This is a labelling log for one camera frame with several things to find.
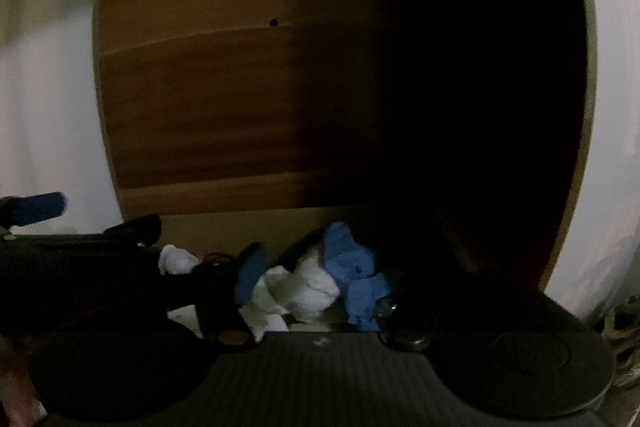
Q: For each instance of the white cloth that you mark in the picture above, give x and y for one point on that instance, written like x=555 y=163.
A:
x=300 y=287

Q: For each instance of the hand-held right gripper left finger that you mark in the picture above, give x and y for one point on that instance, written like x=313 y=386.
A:
x=250 y=274

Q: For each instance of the blue cloth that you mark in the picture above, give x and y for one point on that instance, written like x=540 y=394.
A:
x=352 y=267

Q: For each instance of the wooden cabinet panel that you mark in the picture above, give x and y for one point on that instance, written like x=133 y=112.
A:
x=210 y=97

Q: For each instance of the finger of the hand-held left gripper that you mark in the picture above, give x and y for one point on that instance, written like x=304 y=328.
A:
x=132 y=228
x=40 y=207

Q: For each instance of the patterned cloth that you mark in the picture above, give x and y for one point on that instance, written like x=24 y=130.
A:
x=622 y=332

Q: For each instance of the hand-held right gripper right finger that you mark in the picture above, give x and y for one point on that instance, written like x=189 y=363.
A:
x=410 y=317

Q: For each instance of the small white tissue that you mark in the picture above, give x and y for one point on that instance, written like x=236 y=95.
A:
x=177 y=260

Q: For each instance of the orange cardboard box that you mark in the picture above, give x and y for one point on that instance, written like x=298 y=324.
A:
x=210 y=229

